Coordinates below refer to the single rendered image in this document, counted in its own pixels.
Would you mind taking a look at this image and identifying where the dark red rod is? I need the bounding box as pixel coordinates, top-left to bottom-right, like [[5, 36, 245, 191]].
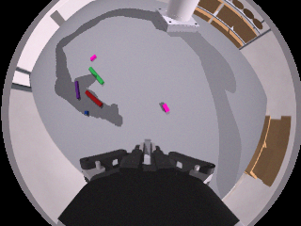
[[85, 90, 103, 106]]

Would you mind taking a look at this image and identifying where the green rod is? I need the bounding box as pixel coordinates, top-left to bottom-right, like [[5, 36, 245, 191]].
[[89, 67, 104, 84]]

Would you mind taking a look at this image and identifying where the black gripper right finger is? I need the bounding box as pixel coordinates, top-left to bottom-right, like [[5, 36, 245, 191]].
[[150, 143, 215, 186]]

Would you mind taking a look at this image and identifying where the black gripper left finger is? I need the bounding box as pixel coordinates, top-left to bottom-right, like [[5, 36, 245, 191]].
[[79, 142, 145, 183]]

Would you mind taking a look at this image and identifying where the purple rod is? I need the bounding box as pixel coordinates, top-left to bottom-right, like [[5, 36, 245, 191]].
[[74, 81, 81, 99]]

